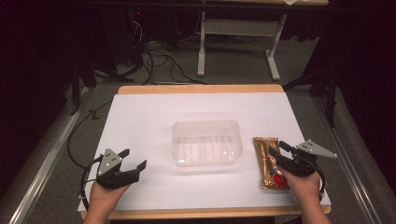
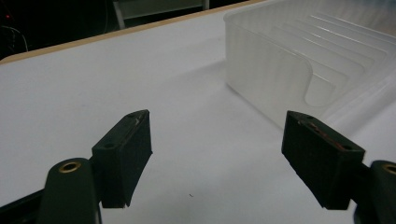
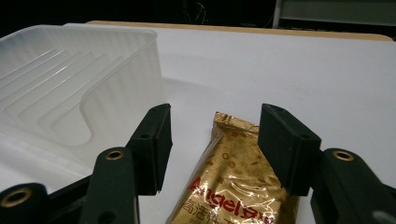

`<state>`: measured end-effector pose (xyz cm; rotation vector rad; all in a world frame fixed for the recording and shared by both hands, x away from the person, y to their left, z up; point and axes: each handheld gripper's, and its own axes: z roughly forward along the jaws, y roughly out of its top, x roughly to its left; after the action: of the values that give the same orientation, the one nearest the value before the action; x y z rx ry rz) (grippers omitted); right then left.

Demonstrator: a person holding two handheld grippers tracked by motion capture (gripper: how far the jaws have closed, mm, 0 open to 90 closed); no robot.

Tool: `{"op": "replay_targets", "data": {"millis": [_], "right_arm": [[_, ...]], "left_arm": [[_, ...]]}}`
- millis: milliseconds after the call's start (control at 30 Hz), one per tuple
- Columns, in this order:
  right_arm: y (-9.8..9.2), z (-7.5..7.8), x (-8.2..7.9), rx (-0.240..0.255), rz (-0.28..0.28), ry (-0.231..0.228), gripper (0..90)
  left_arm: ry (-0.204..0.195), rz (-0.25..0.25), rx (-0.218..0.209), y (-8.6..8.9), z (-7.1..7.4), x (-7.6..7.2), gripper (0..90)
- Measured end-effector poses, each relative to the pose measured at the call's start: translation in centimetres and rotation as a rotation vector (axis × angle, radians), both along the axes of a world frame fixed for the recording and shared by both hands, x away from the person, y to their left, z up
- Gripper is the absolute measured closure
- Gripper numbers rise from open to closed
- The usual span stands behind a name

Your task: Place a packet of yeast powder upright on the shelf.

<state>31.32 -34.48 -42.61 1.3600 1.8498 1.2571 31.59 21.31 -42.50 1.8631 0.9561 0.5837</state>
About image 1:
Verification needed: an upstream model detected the person's left hand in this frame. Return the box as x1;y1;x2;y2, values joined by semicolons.
89;181;132;213

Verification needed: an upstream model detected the white metal desk frame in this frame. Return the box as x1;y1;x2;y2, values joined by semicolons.
196;10;288;82

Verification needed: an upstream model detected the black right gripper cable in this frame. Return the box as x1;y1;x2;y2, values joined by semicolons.
306;158;327;201

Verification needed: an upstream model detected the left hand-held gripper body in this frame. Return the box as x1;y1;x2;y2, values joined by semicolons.
96;147;140;190

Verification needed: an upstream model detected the person's right hand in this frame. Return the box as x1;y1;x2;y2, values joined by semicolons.
277;165;322;203

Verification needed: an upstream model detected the metal floor rail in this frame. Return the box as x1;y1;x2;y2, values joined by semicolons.
311;92;385;224
8;87;92;224

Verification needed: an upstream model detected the clear plastic container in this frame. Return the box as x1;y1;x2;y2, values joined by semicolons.
171;119;244;168

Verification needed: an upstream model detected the dark computer tower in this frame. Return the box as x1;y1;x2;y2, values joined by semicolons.
101;7;146;67

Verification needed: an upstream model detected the white paper sheet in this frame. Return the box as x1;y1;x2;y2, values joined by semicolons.
77;91;332;213

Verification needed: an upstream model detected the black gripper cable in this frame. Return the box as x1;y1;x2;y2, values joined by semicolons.
306;158;327;201
79;154;105;213

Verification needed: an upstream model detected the gold snack packet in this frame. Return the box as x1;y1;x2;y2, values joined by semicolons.
252;136;292;191

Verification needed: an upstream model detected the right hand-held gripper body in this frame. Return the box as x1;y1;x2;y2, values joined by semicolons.
276;139;339;178

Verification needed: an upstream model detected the tangle of black cables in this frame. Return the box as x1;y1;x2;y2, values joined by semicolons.
125;20;208;86

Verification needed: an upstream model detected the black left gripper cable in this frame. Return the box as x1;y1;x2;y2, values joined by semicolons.
79;154;105;213

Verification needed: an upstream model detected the black floor cable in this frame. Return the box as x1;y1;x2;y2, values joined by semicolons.
66;99;114;172

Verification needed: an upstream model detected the black stand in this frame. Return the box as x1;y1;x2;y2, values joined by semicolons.
282;62;340;129
68;57;98;117

